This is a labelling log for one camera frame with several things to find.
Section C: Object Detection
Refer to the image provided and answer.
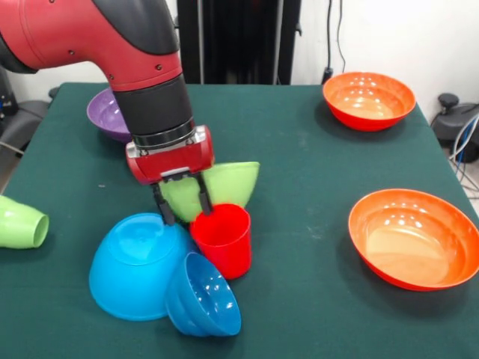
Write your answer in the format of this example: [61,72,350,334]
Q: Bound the black wall cable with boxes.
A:
[322,0,347,85]

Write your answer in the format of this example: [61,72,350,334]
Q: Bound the orange plastic bowl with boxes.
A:
[322,71,417,132]
[347,188,479,292]

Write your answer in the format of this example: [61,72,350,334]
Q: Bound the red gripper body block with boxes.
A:
[125,124,216,185]

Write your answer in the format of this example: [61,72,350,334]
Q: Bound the purple plastic bowl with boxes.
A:
[86,88,132,144]

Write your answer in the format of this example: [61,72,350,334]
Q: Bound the light green plastic bowl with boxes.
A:
[159,161,261,224]

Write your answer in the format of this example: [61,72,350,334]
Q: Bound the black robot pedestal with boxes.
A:
[172,0,303,85]

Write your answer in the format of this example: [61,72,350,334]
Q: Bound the dark blue plastic bowl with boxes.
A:
[165,251,242,337]

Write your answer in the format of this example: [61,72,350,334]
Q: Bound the black equipment box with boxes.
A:
[0,67,19,120]

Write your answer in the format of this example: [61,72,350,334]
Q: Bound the light blue plastic bowl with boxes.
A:
[88,212,201,322]

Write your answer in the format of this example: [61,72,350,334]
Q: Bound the dark green tablecloth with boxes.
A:
[0,82,479,359]

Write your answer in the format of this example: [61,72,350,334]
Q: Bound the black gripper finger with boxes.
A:
[150,183,177,227]
[194,172,214,216]

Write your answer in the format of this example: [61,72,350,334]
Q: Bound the green stepped plastic cup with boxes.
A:
[0,194,50,250]

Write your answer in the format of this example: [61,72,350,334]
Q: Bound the blue and white cables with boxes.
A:
[451,114,479,191]

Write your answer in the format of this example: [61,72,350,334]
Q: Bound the red plastic cup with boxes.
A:
[189,203,252,280]

